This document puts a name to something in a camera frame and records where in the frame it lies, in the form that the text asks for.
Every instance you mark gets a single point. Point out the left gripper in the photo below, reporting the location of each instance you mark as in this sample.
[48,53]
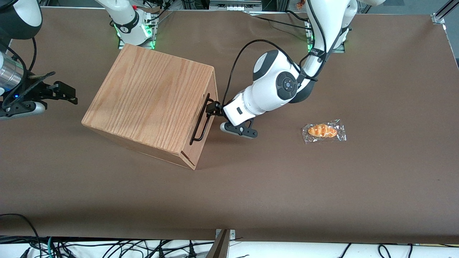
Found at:
[216,108]

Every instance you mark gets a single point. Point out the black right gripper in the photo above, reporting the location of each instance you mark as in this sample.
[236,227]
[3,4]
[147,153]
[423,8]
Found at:
[34,91]

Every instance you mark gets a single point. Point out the light wooden drawer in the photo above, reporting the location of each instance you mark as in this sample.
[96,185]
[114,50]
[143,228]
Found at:
[200,122]

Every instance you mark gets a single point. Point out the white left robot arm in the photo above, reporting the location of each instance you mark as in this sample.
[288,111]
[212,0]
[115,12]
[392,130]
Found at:
[265,96]

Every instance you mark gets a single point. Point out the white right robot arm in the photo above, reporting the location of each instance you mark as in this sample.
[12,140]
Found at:
[125,14]

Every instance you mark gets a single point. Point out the light wooden drawer cabinet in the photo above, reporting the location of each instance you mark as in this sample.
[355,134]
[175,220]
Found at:
[143,100]

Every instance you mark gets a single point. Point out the brown table cover sheet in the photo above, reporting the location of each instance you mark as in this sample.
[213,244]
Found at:
[287,186]

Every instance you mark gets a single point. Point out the grey metal background equipment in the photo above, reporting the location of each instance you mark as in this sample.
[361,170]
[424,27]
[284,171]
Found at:
[235,4]

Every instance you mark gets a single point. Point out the bread roll in clear wrap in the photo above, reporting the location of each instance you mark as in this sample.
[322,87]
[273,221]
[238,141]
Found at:
[322,130]

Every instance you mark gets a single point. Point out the orange background food item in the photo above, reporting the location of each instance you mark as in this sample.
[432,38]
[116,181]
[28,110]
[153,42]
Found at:
[300,4]

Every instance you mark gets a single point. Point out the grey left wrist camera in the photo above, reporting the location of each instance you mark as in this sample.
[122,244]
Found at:
[231,128]

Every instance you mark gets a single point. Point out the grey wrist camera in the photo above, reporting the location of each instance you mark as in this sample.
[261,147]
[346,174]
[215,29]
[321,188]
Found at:
[25,109]
[231,128]

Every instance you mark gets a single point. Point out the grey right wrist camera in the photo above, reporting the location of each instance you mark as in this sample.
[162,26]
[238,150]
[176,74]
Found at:
[25,109]

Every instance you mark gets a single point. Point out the small silver bracket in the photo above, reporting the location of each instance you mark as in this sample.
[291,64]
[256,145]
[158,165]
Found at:
[233,234]

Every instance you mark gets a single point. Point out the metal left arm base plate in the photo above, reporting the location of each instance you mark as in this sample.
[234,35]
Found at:
[340,49]

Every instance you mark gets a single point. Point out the dark grey metal post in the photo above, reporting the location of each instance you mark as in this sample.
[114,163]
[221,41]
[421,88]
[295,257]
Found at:
[219,247]

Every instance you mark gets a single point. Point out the aluminium frame profile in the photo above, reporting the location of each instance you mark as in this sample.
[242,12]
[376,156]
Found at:
[443,12]

